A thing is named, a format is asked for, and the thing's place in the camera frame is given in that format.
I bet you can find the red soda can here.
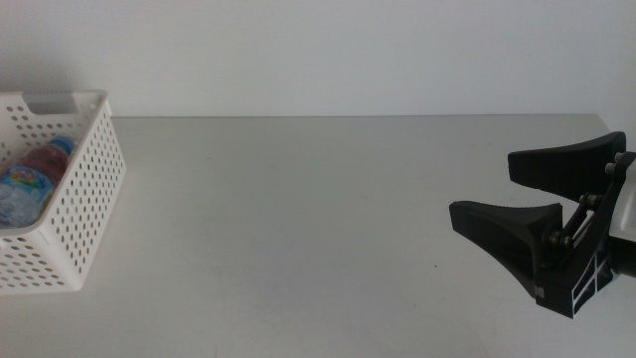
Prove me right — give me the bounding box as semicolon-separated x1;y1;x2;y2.
19;147;71;188

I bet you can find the blue cap water bottle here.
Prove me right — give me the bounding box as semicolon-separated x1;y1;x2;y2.
0;134;76;230

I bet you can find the white perforated plastic basket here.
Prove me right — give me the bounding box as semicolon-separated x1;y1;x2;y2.
0;89;128;295

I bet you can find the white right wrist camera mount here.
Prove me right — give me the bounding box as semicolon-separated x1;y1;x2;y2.
609;166;636;239

